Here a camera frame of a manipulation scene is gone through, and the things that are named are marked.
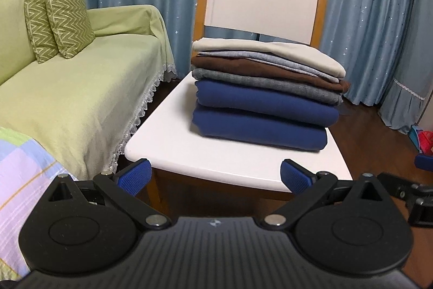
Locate checked blanket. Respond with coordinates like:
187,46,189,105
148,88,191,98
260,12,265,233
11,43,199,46
0,126,80,279

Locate folded light grey garment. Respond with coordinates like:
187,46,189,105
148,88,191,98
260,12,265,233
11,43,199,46
196,50,340,84

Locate green covered sofa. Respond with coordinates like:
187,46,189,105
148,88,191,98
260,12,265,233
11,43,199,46
0,0,178,181

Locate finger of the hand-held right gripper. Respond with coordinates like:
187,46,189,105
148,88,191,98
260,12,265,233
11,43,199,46
377,172,422,200
415,154,433,172

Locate green zigzag cushion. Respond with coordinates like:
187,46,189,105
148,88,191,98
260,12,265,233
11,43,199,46
44,0,96,59
24,0,60,64

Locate folded blue garment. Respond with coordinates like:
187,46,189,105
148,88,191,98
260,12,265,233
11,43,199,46
191,103,328,152
194,80,340,126

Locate folded brown garment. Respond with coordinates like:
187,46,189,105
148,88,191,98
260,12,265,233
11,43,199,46
190,55,351,94

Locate blue lace-trimmed cover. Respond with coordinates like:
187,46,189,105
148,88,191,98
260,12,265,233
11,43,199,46
378,0,433,135

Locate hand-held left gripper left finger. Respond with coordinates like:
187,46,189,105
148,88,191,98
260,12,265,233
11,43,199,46
47,158,170,229

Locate colourful bag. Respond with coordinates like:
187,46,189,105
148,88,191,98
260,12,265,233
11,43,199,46
408,126,433,154

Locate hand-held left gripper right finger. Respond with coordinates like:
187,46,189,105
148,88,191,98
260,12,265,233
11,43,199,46
259,158,389,229

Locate folded dark grey garment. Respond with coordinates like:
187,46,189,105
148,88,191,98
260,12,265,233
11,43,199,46
192,68,344,107

